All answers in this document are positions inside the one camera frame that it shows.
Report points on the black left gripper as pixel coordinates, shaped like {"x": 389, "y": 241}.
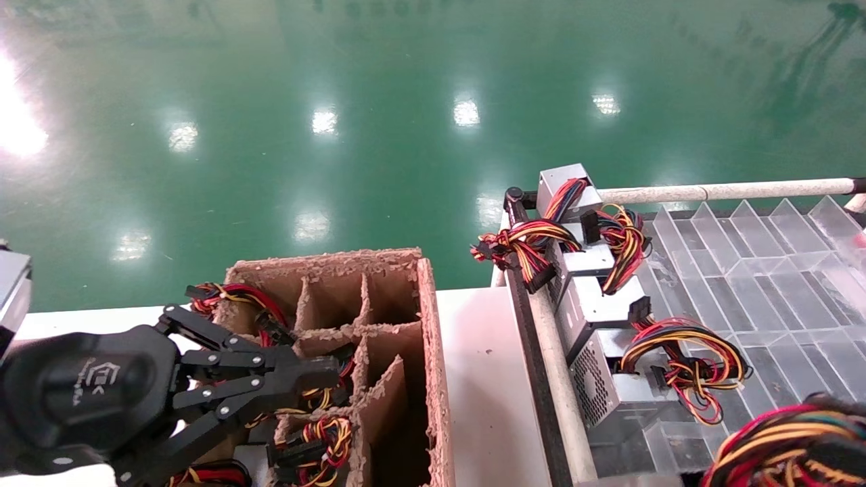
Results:
{"x": 88, "y": 392}

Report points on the brown cardboard divider box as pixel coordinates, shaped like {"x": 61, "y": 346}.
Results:
{"x": 392, "y": 297}

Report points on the beige rack pipe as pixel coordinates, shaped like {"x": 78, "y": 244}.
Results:
{"x": 558, "y": 379}

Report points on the black pipe joint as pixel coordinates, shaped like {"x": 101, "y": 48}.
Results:
{"x": 515, "y": 199}

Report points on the long white rack pipe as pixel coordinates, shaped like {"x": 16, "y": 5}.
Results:
{"x": 710, "y": 191}

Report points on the clear plastic divider tray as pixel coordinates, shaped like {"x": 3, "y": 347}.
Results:
{"x": 744, "y": 284}

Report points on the short white pipe stub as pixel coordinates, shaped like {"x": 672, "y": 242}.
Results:
{"x": 856, "y": 203}

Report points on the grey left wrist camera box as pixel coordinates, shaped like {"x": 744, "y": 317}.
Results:
{"x": 13, "y": 297}

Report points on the black rack rail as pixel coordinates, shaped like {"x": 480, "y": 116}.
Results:
{"x": 534, "y": 365}

